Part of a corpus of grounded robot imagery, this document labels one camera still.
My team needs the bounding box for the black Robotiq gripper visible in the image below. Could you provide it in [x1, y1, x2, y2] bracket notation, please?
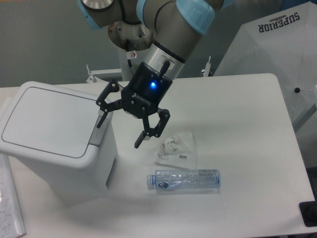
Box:
[95, 61, 173, 149]

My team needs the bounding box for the black device at edge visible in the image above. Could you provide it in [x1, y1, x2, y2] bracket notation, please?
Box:
[299, 201, 317, 227]

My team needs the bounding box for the white push-top trash can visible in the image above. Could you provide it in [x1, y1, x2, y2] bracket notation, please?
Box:
[0, 81, 118, 198]

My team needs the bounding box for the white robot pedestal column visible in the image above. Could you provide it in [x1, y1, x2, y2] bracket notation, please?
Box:
[108, 21, 156, 81]

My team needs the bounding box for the white paper notepad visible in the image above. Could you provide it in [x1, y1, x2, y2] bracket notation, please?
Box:
[0, 154, 26, 238]

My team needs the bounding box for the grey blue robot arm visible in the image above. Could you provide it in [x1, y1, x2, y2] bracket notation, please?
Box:
[78, 0, 231, 148]

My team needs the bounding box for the clear plastic water bottle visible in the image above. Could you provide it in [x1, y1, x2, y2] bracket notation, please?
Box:
[147, 169, 221, 195]

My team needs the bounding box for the crumpled white plastic bag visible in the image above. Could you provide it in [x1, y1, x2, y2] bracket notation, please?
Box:
[155, 130, 198, 170]

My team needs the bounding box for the white pedestal base frame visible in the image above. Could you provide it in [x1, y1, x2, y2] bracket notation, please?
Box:
[85, 56, 213, 84]

